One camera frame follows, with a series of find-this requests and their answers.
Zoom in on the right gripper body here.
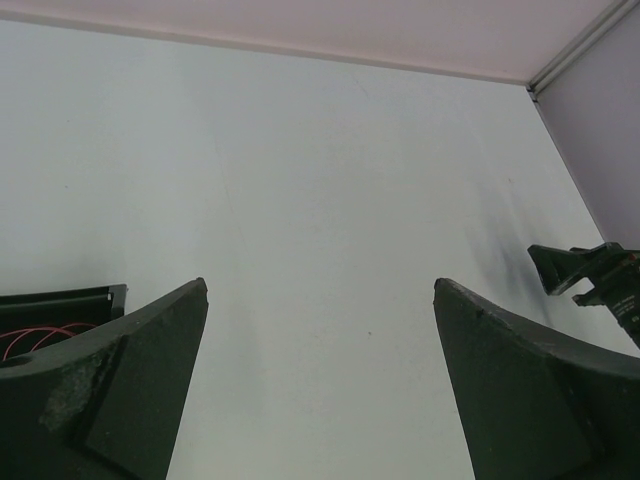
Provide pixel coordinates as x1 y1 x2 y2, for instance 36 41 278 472
573 249 639 346

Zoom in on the black compartment bin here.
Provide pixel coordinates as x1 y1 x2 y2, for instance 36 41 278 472
1 284 128 365

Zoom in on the red thin cable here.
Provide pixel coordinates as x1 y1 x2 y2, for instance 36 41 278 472
0 322 99 361

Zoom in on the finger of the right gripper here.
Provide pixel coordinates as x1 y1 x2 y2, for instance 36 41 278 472
527 243 625 296

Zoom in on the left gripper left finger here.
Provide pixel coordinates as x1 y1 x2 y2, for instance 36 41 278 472
1 278 208 479

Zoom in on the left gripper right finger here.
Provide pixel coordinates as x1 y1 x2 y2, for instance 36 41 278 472
433 278 639 479

